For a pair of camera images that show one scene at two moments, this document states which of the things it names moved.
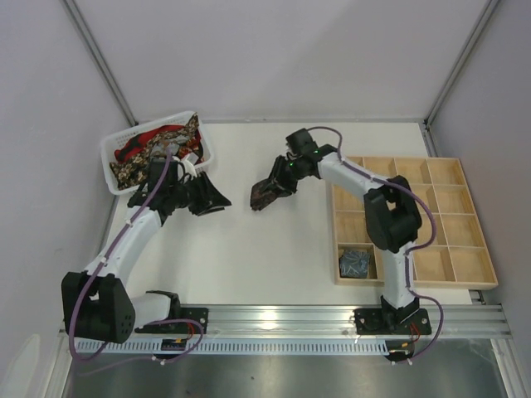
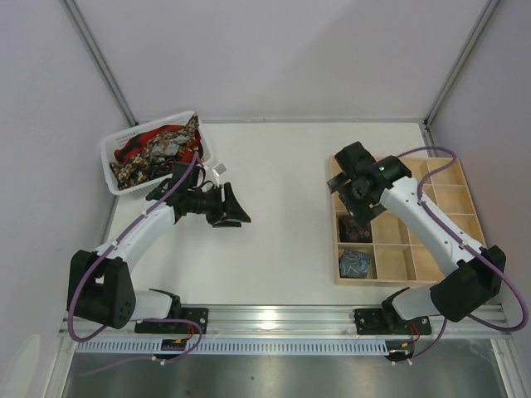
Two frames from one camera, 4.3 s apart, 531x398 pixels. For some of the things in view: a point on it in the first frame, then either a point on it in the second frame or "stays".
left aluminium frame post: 99,59 stays
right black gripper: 283,177 -> 336,182
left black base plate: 198,314 stays
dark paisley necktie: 261,194 -> 352,230
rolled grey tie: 354,264 stays
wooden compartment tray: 458,256 stays
